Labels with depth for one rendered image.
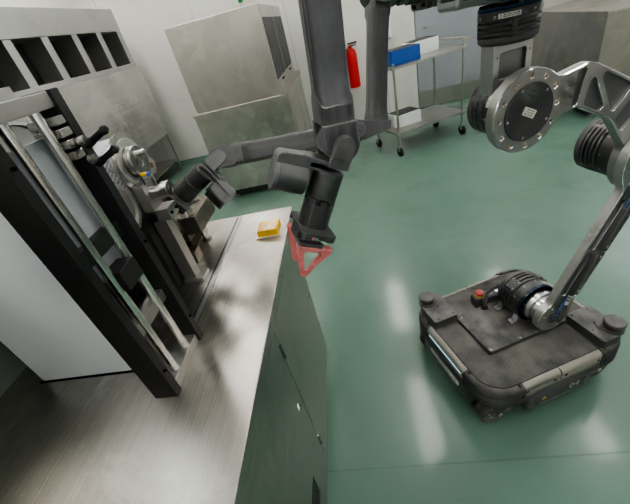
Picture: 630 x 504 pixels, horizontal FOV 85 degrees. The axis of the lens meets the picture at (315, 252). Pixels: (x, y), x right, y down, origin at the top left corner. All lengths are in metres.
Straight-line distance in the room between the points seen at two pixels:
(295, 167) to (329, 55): 0.17
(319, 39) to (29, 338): 0.79
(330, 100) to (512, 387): 1.18
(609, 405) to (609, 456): 0.21
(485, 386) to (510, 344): 0.21
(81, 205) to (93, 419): 0.42
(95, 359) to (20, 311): 0.17
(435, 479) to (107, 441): 1.12
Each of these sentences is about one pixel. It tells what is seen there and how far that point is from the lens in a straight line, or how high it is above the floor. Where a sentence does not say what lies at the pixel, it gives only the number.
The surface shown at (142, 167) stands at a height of 1.23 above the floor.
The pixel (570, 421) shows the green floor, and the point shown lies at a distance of 1.73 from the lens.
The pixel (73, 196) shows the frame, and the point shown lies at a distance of 0.67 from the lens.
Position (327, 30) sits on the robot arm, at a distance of 0.57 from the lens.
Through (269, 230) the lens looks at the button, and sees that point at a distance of 1.11.
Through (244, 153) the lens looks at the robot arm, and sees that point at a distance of 0.97.
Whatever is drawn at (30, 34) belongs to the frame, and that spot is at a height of 1.58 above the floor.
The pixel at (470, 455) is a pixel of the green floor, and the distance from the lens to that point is 1.59.
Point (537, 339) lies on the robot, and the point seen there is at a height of 0.24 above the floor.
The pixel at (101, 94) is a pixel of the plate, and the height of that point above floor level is 1.38.
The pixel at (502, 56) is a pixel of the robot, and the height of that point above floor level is 1.26.
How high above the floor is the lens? 1.44
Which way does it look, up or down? 33 degrees down
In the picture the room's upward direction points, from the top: 15 degrees counter-clockwise
